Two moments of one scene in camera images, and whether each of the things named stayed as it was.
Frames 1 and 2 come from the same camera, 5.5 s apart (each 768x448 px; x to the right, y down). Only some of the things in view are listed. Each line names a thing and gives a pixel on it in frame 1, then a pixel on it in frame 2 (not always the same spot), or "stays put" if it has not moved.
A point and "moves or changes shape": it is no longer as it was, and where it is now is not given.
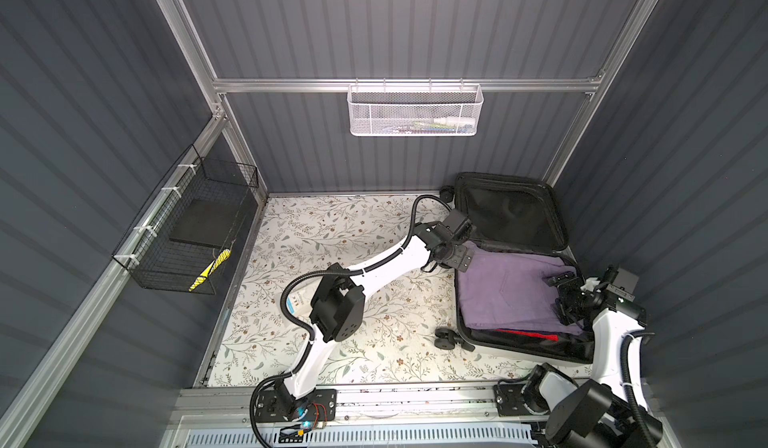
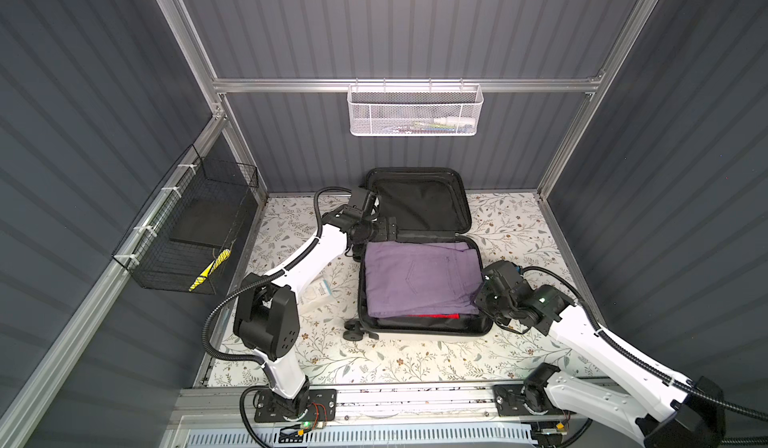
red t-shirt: [549, 337] -> [438, 316]
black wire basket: [183, 237] stays put
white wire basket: [415, 110] stays put
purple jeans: [504, 290] moves or changes shape
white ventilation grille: [439, 437] stays put
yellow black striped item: [222, 258] stays put
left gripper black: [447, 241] -> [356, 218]
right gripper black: [566, 282] -> [479, 297]
